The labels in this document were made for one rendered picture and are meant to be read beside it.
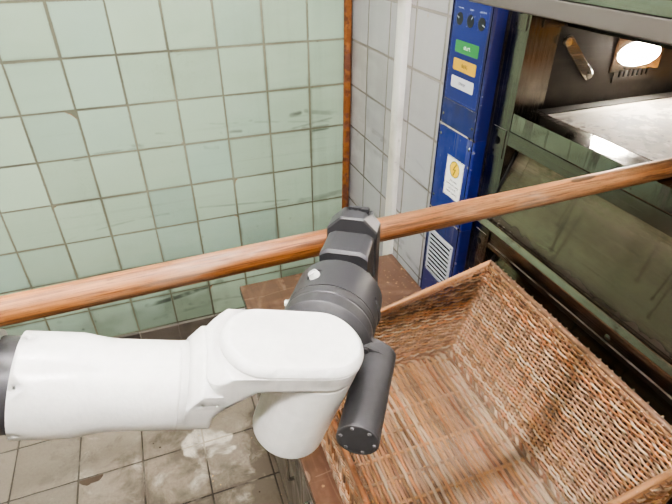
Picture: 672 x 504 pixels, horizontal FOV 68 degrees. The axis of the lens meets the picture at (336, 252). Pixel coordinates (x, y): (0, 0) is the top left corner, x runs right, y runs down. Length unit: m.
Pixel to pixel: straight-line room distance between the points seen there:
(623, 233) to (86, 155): 1.55
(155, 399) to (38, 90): 1.50
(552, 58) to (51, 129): 1.43
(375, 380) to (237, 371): 0.13
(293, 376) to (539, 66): 0.90
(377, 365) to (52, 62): 1.50
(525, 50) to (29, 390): 0.98
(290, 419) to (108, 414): 0.13
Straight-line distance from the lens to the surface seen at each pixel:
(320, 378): 0.37
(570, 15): 0.81
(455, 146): 1.26
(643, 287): 0.96
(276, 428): 0.43
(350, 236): 0.52
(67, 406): 0.37
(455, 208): 0.65
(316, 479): 1.09
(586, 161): 0.99
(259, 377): 0.35
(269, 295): 1.51
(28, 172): 1.89
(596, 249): 1.01
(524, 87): 1.13
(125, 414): 0.38
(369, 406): 0.41
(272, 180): 1.95
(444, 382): 1.26
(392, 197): 1.64
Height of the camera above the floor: 1.51
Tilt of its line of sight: 33 degrees down
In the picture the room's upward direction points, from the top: straight up
